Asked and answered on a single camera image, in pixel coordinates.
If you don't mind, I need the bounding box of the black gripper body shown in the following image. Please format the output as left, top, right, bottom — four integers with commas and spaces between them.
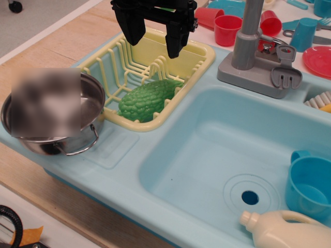
111, 1, 198, 32

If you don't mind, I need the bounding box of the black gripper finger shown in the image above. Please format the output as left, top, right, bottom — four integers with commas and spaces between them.
114, 9, 146, 45
165, 22, 190, 59

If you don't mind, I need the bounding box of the green bumpy toy squash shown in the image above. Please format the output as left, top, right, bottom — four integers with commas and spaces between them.
117, 79, 184, 122

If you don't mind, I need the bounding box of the stainless steel pot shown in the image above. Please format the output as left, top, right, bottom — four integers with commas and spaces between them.
1, 70, 106, 156

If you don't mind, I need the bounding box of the red cup lying left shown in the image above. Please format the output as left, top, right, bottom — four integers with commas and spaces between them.
195, 7, 224, 30

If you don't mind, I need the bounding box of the red upright cup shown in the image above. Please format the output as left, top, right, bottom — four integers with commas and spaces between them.
214, 15, 243, 47

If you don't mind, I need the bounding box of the teal plastic plate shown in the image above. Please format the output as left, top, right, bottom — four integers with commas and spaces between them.
207, 0, 246, 18

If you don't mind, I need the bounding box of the yellow plastic dish rack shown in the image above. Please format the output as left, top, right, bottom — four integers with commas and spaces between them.
75, 28, 216, 132

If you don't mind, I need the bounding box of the grey toy faucet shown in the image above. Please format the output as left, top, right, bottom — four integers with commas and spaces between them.
217, 1, 290, 99

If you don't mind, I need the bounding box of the red cup behind faucet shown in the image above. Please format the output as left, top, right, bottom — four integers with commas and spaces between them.
260, 10, 282, 37

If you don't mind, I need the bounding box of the teal toy utensil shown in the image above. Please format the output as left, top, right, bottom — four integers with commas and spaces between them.
282, 20, 299, 30

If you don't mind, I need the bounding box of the grey toy fork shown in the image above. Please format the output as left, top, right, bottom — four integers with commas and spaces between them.
270, 44, 303, 89

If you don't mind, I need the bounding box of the blue upside-down cup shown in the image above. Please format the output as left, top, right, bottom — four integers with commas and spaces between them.
290, 18, 318, 52

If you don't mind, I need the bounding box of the grey toy knife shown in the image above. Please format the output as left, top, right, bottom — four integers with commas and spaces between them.
312, 36, 331, 45

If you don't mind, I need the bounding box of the blue cup top right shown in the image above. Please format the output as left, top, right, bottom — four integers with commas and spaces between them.
313, 0, 331, 18

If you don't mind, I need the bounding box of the red plastic plate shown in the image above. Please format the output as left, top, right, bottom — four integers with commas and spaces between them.
302, 46, 330, 80

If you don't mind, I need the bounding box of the light blue toy sink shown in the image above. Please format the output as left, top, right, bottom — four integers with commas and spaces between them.
1, 46, 330, 247

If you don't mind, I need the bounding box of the white scrub brush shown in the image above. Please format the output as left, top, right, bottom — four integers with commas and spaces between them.
304, 91, 330, 110

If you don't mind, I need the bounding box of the blue plastic mug in sink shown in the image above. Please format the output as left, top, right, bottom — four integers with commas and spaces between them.
285, 150, 330, 226

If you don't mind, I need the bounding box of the cream toy detergent bottle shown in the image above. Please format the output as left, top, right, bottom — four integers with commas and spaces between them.
239, 210, 330, 247

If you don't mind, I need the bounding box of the orange tape piece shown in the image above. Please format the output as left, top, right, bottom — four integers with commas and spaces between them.
19, 226, 43, 247

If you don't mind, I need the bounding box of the black cable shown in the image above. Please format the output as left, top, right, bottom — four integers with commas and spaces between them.
0, 205, 24, 248

